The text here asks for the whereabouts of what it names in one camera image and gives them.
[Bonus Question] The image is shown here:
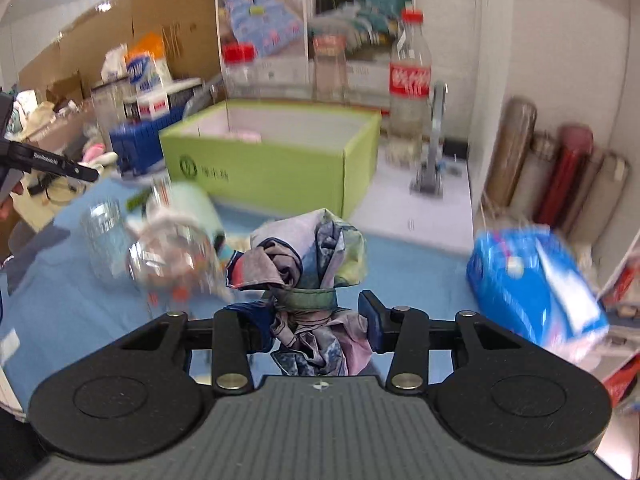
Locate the beige roll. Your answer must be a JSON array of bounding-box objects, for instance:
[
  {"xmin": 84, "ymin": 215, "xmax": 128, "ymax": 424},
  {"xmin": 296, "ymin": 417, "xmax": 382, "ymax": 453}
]
[{"xmin": 569, "ymin": 152, "xmax": 632, "ymax": 247}]

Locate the clear glass jar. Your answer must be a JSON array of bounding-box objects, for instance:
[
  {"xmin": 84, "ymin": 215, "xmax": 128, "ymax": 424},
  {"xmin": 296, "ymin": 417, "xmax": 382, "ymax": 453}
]
[{"xmin": 80, "ymin": 199, "xmax": 127, "ymax": 288}]

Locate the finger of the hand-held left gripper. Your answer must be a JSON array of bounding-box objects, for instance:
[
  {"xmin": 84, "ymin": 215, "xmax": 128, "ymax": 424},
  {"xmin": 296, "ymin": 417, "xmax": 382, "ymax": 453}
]
[{"xmin": 0, "ymin": 140, "xmax": 100, "ymax": 184}]

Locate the blue plastic crate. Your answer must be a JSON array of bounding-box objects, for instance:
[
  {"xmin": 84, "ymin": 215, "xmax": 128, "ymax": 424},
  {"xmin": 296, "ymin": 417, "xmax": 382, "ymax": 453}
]
[{"xmin": 108, "ymin": 109, "xmax": 187, "ymax": 179}]

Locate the green cardboard box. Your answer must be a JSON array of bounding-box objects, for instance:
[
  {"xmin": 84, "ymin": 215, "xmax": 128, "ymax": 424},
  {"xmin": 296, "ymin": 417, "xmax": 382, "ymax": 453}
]
[{"xmin": 159, "ymin": 98, "xmax": 384, "ymax": 219}]

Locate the grey metal clamp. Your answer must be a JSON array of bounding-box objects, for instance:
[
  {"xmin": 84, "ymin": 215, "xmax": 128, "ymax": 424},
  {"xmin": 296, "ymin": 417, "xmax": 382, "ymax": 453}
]
[{"xmin": 409, "ymin": 82, "xmax": 449, "ymax": 200}]

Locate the clear jar with red lid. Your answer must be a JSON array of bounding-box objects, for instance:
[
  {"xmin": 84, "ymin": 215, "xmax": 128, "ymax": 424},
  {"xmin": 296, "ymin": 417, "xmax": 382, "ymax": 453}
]
[{"xmin": 221, "ymin": 42, "xmax": 262, "ymax": 101}]

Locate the blue bedding package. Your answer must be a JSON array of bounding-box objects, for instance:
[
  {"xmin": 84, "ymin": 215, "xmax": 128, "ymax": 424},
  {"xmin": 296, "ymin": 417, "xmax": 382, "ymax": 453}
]
[{"xmin": 214, "ymin": 0, "xmax": 309, "ymax": 102}]

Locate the pink and white plush toy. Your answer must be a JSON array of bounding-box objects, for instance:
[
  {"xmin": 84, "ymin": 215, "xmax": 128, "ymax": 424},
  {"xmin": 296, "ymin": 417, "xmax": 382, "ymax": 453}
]
[{"xmin": 81, "ymin": 142, "xmax": 120, "ymax": 167}]

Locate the red roll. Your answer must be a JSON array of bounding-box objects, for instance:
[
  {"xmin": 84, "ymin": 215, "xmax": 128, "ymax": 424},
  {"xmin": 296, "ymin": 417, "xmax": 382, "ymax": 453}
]
[{"xmin": 537, "ymin": 124, "xmax": 594, "ymax": 232}]

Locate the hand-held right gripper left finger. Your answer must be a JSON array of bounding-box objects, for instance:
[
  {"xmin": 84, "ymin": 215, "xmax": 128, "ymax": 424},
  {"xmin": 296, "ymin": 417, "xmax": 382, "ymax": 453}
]
[{"xmin": 118, "ymin": 306, "xmax": 275, "ymax": 394}]

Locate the mint green cloth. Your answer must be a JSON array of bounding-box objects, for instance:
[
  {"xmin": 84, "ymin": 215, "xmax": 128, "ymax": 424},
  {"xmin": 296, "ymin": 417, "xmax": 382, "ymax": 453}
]
[{"xmin": 149, "ymin": 182, "xmax": 227, "ymax": 253}]

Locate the crushed clear plastic bottle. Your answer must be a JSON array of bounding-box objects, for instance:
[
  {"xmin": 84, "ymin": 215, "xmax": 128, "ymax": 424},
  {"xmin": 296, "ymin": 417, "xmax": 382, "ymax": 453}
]
[{"xmin": 125, "ymin": 227, "xmax": 228, "ymax": 308}]

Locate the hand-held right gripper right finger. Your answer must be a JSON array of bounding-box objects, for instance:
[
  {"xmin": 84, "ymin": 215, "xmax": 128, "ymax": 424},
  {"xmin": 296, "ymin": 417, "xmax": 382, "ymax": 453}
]
[{"xmin": 358, "ymin": 290, "xmax": 524, "ymax": 394}]

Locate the blue table cloth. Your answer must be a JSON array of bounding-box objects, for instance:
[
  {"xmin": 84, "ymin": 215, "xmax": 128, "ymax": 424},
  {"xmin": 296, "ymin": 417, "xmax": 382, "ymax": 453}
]
[{"xmin": 0, "ymin": 172, "xmax": 483, "ymax": 401}]

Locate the white and blue paper pack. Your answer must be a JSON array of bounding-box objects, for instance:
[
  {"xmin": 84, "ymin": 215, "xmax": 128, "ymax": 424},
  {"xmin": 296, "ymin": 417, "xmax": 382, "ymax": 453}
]
[{"xmin": 125, "ymin": 54, "xmax": 172, "ymax": 122}]

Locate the teal bedding package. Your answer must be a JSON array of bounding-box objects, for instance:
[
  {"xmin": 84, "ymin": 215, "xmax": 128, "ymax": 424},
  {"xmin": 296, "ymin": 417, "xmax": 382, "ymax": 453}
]
[{"xmin": 314, "ymin": 0, "xmax": 417, "ymax": 107}]

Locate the brown cardboard panel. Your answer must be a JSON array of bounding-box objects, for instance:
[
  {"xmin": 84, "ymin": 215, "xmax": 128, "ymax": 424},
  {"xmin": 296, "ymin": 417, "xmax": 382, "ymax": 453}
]
[{"xmin": 18, "ymin": 0, "xmax": 222, "ymax": 106}]

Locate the blue tissue pack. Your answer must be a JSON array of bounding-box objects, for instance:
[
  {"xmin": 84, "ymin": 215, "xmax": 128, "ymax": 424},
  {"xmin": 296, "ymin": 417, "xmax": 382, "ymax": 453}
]
[{"xmin": 465, "ymin": 227, "xmax": 611, "ymax": 367}]

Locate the red label cola bottle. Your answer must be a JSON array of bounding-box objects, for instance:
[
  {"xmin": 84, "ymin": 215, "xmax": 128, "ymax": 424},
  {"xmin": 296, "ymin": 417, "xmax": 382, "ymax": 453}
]
[{"xmin": 387, "ymin": 8, "xmax": 434, "ymax": 167}]

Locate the clear jar with red label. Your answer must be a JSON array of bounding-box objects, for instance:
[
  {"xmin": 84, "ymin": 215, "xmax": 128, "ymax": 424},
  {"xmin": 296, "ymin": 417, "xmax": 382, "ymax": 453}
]
[{"xmin": 310, "ymin": 34, "xmax": 349, "ymax": 106}]

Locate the patterned cloth bundle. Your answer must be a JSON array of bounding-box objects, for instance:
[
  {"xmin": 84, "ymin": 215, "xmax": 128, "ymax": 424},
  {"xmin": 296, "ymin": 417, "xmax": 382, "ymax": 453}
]
[{"xmin": 224, "ymin": 208, "xmax": 382, "ymax": 378}]

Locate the brown roll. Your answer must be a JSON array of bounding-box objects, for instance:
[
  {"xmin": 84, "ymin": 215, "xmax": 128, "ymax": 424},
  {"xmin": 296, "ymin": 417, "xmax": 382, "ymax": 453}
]
[{"xmin": 484, "ymin": 97, "xmax": 539, "ymax": 207}]

